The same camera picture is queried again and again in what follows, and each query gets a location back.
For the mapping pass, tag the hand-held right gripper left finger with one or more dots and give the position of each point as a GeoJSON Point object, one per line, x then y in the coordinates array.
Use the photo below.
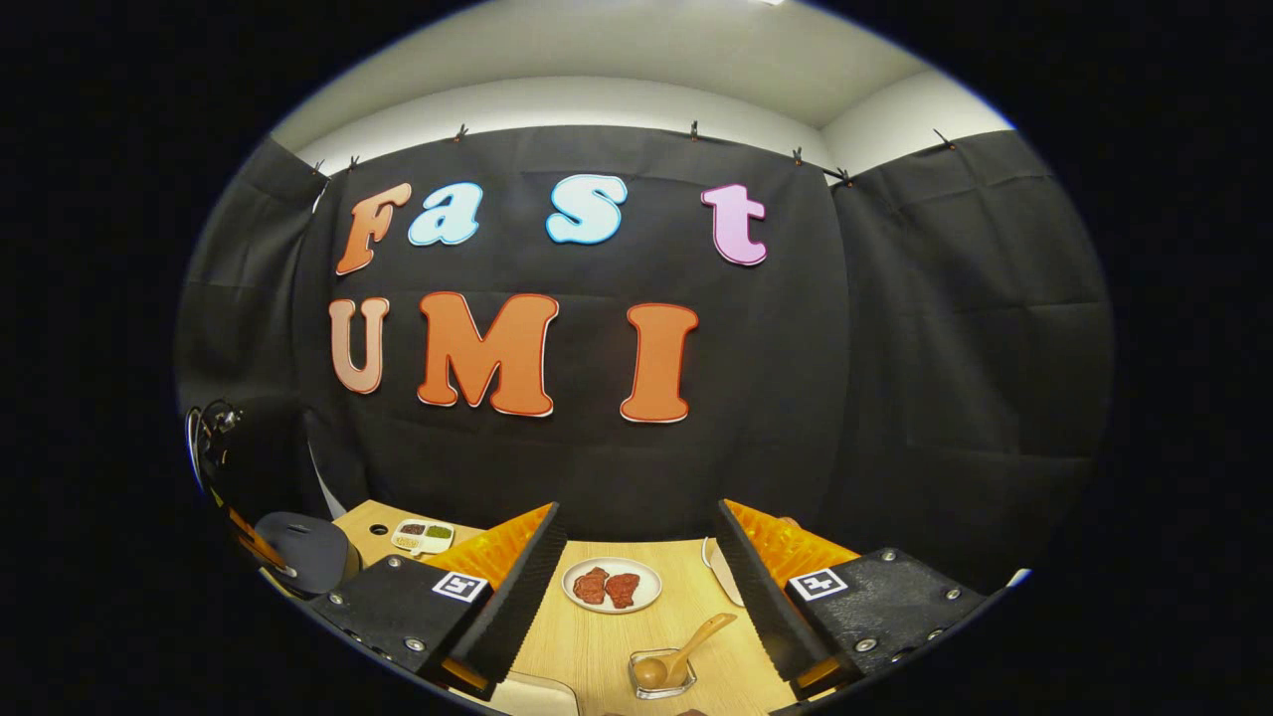
{"type": "Point", "coordinates": [517, 597]}

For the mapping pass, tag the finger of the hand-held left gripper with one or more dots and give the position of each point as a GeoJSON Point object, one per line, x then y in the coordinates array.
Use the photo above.
{"type": "Point", "coordinates": [257, 542]}

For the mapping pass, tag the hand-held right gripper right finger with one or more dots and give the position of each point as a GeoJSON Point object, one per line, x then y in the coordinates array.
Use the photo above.
{"type": "Point", "coordinates": [766, 597]}

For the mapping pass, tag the wooden spoon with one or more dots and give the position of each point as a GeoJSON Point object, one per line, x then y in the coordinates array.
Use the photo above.
{"type": "Point", "coordinates": [696, 641]}

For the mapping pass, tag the clear plastic rice container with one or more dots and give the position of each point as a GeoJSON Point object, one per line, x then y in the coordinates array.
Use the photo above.
{"type": "Point", "coordinates": [537, 698]}

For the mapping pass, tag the white toaster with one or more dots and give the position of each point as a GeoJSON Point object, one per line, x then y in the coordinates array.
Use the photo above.
{"type": "Point", "coordinates": [721, 577]}

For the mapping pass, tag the red meat slice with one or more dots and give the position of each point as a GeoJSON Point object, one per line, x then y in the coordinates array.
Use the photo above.
{"type": "Point", "coordinates": [623, 591]}
{"type": "Point", "coordinates": [591, 586]}

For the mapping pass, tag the white divided bean dish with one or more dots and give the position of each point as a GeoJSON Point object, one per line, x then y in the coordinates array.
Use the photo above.
{"type": "Point", "coordinates": [423, 537]}

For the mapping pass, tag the white round plate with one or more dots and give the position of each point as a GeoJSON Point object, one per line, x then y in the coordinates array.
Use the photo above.
{"type": "Point", "coordinates": [651, 587]}

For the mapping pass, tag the row of black cloth clips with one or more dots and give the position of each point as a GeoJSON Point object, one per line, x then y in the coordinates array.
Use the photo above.
{"type": "Point", "coordinates": [694, 130]}

